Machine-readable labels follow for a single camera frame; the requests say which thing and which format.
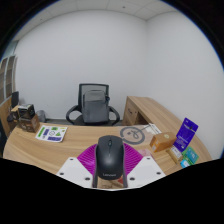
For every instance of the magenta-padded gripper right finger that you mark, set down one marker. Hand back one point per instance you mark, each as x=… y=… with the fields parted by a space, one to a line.
x=145 y=169

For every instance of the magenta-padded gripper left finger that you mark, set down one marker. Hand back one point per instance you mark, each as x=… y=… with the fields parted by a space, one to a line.
x=75 y=170

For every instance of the black computer mouse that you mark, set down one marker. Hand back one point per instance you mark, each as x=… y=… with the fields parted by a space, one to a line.
x=109 y=158

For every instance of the orange cardboard box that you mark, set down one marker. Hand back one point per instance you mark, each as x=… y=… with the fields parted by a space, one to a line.
x=162 y=141

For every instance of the yellow small box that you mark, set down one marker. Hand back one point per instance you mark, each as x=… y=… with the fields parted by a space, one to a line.
x=174 y=155

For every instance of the blue small box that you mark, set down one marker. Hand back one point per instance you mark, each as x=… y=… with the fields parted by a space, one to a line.
x=185 y=163

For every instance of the white paper card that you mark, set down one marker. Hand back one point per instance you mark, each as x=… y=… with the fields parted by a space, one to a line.
x=154 y=128

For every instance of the green small box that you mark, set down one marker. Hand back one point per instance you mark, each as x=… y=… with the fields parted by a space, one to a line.
x=190 y=155

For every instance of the purple card package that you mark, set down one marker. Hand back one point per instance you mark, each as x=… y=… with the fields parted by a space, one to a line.
x=186 y=133

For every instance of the black mesh office chair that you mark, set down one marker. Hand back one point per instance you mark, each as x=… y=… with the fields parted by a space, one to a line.
x=73 y=113

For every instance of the wooden side desk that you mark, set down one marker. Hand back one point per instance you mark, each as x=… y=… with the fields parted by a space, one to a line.
x=143 y=108

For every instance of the large brown cardboard box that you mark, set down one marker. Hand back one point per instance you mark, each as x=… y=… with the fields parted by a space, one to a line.
x=30 y=124

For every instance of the grey backpack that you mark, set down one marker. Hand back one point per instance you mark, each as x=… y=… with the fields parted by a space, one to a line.
x=95 y=106

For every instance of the black box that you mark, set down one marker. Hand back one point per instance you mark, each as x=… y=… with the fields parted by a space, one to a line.
x=26 y=111

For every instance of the black visitor chair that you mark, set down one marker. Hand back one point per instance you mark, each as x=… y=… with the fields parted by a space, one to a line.
x=15 y=99

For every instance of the wooden shelf unit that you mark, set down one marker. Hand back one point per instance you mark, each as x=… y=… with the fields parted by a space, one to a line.
x=6 y=80

